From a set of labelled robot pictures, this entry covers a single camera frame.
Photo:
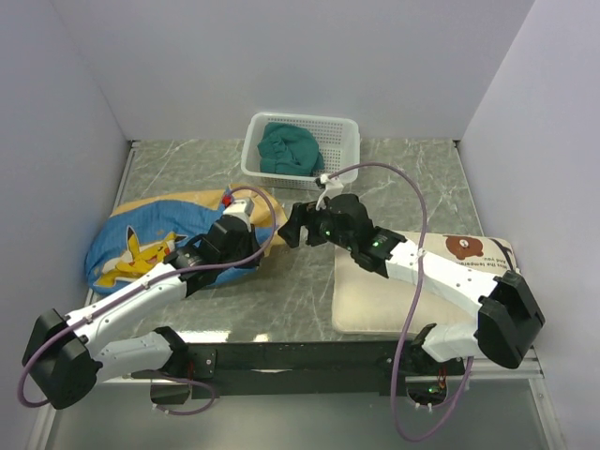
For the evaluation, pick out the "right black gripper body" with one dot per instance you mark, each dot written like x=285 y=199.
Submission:
x=326 y=225

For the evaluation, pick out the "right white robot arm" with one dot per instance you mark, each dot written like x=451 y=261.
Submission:
x=505 y=318

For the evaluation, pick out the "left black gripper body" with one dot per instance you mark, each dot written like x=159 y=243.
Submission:
x=246 y=253

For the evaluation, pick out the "aluminium frame rail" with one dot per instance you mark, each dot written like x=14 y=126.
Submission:
x=484 y=369

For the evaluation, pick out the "green cloth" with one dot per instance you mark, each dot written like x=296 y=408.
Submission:
x=289 y=150

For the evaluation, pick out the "blue yellow Pikachu pillowcase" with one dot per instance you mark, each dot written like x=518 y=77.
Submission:
x=140 y=234

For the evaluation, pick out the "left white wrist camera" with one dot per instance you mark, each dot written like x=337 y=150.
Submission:
x=239 y=208

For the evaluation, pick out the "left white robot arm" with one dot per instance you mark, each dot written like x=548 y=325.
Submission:
x=68 y=355

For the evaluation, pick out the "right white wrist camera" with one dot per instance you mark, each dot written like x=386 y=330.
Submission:
x=331 y=187

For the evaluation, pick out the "black base bar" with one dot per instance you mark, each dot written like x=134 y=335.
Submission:
x=280 y=368

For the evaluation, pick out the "white plastic basket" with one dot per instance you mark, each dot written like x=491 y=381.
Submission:
x=338 y=138

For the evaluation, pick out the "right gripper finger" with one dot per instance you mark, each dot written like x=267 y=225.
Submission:
x=315 y=237
x=304 y=214

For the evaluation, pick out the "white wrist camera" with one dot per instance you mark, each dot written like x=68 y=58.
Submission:
x=331 y=187
x=239 y=208

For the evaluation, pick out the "cream pillow with bear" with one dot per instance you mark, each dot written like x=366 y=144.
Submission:
x=366 y=303

